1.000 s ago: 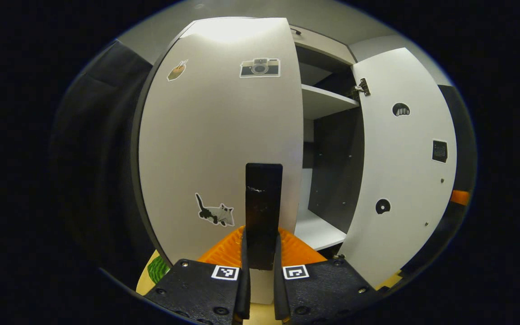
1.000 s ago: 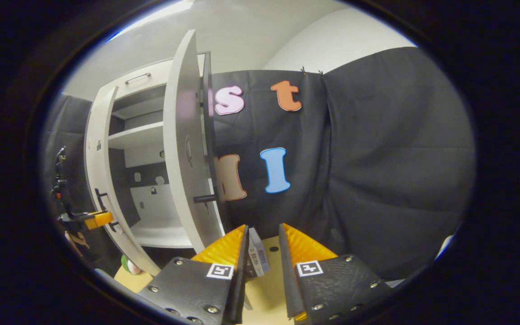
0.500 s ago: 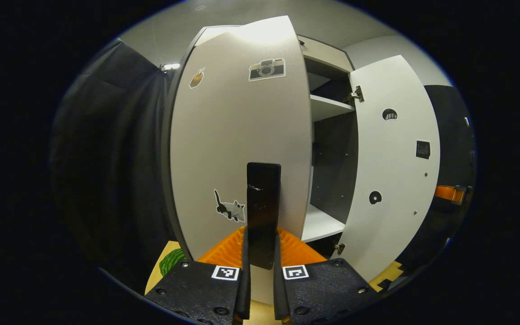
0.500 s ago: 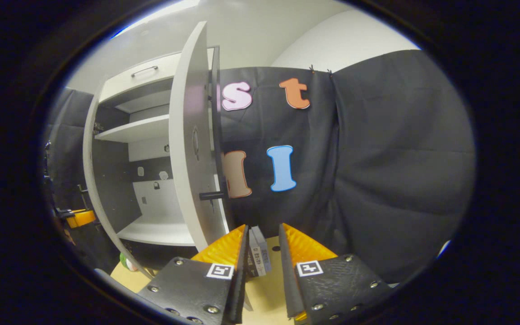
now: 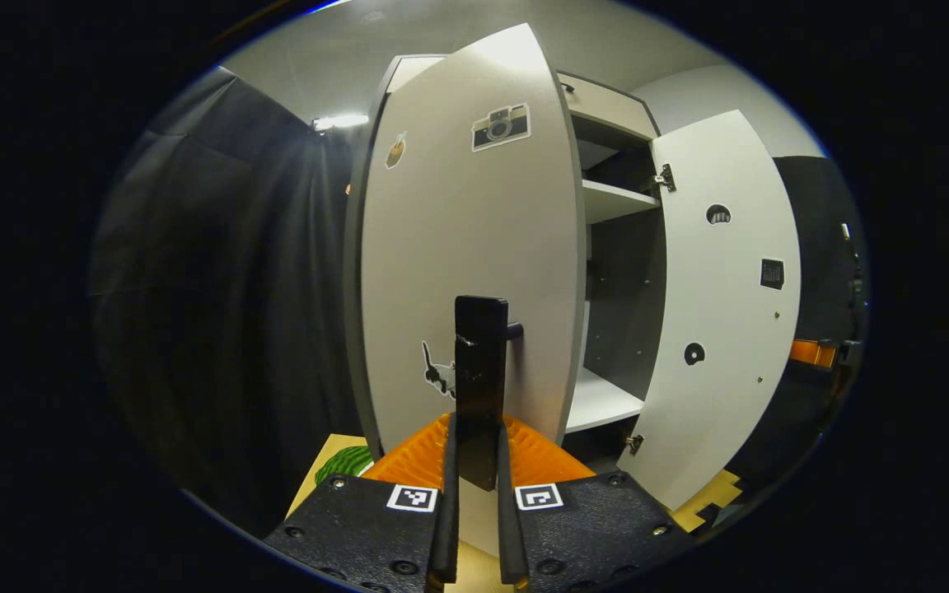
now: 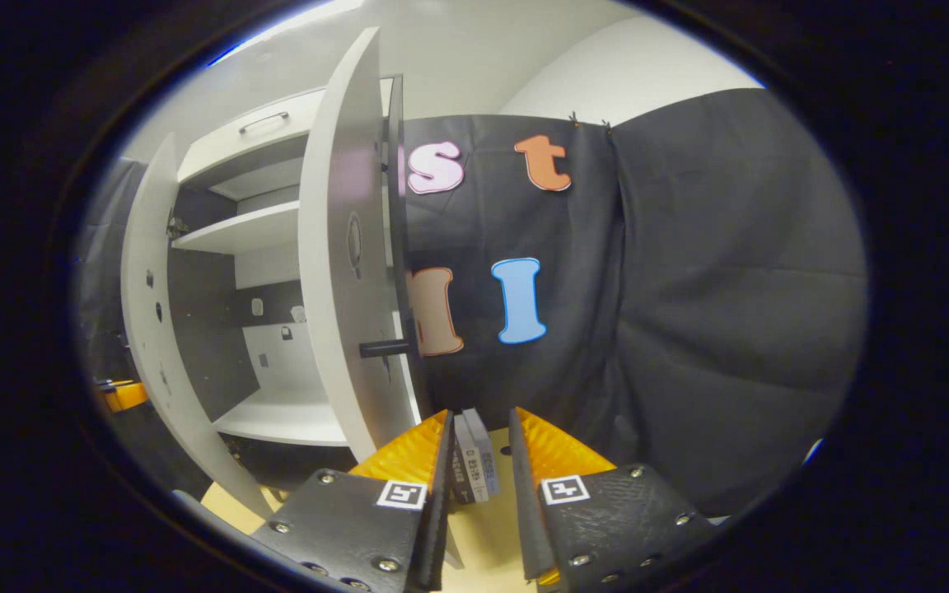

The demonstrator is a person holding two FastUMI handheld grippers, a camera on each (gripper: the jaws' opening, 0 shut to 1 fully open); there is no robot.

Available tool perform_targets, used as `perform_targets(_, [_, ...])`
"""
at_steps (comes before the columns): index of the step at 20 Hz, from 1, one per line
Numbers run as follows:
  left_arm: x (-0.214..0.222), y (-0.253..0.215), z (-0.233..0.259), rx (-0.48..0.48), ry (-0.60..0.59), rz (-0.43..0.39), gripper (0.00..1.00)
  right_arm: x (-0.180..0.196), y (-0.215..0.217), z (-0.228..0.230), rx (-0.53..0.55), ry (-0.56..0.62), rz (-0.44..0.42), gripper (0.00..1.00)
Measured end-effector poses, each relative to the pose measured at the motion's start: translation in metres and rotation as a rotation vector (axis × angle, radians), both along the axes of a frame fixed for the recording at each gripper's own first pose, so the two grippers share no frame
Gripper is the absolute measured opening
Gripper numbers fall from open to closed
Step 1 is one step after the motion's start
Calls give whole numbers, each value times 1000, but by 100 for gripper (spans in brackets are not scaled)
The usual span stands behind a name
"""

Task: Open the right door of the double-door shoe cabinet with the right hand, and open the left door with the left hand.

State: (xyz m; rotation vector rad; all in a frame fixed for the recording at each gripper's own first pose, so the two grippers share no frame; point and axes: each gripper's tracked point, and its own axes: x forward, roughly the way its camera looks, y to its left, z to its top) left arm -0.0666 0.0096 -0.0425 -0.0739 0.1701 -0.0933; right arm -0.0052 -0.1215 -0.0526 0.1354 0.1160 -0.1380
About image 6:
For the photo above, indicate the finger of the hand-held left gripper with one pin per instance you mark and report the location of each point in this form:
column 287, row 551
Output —
column 124, row 395

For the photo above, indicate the cabinet door with camera sticker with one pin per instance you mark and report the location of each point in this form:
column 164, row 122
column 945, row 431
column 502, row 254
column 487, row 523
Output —
column 149, row 329

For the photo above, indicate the grey book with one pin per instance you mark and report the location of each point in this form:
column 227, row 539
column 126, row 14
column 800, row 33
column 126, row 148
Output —
column 462, row 469
column 487, row 461

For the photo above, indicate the white cabinet shelf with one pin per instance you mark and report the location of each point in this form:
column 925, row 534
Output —
column 285, row 416
column 252, row 226

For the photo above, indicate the white double-door shoe cabinet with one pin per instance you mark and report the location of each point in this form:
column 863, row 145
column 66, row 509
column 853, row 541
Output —
column 277, row 354

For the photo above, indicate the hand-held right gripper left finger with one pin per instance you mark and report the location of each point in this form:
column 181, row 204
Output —
column 351, row 527

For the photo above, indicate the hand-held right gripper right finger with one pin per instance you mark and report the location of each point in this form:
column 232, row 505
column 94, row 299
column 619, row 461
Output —
column 614, row 519

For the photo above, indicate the cabinet door with headphone sticker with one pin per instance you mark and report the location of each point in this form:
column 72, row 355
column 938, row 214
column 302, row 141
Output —
column 334, row 247

